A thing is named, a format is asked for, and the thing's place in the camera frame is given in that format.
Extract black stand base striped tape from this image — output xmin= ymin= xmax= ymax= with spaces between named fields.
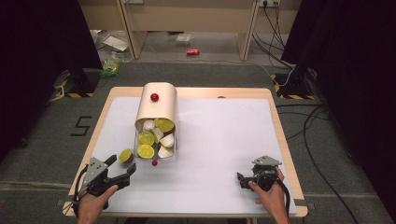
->
xmin=55 ymin=68 xmax=101 ymax=98
xmin=270 ymin=73 xmax=316 ymax=101

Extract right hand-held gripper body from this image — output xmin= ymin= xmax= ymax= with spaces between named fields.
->
xmin=251 ymin=155 xmax=283 ymax=192

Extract pile of white yellow-lidded capsules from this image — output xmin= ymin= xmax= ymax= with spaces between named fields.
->
xmin=137 ymin=118 xmax=177 ymax=160

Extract beige wooden desk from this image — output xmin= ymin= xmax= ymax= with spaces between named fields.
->
xmin=78 ymin=0 xmax=303 ymax=62

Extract person's right hand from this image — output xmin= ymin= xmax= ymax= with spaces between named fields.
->
xmin=247 ymin=167 xmax=288 ymax=219

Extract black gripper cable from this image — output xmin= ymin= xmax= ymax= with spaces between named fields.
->
xmin=276 ymin=178 xmax=292 ymax=217
xmin=72 ymin=164 xmax=90 ymax=216

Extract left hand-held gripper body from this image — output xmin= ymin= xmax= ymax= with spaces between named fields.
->
xmin=81 ymin=157 xmax=111 ymax=196

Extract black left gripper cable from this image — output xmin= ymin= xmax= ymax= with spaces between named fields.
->
xmin=72 ymin=164 xmax=90 ymax=216

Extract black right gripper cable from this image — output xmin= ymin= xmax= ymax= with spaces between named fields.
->
xmin=276 ymin=178 xmax=292 ymax=217

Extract clear plastic box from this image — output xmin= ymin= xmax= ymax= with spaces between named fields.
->
xmin=176 ymin=33 xmax=194 ymax=47

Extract green plastic bag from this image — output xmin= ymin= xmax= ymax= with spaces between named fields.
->
xmin=100 ymin=55 xmax=123 ymax=77

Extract clear drawer with red knob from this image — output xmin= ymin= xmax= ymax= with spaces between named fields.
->
xmin=133 ymin=123 xmax=178 ymax=167

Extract person's left hand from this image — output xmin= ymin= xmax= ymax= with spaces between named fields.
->
xmin=77 ymin=184 xmax=120 ymax=218

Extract white table mat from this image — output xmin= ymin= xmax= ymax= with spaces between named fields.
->
xmin=89 ymin=96 xmax=298 ymax=217

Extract white paper sheets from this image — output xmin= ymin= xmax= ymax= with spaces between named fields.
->
xmin=102 ymin=34 xmax=130 ymax=52

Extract black curtain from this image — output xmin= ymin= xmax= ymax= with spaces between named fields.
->
xmin=280 ymin=0 xmax=396 ymax=216
xmin=0 ymin=0 xmax=104 ymax=164

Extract black floor cable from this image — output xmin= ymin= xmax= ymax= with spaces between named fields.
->
xmin=275 ymin=104 xmax=362 ymax=224

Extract brown capsule with yellow lid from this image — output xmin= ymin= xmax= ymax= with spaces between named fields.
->
xmin=119 ymin=148 xmax=135 ymax=164

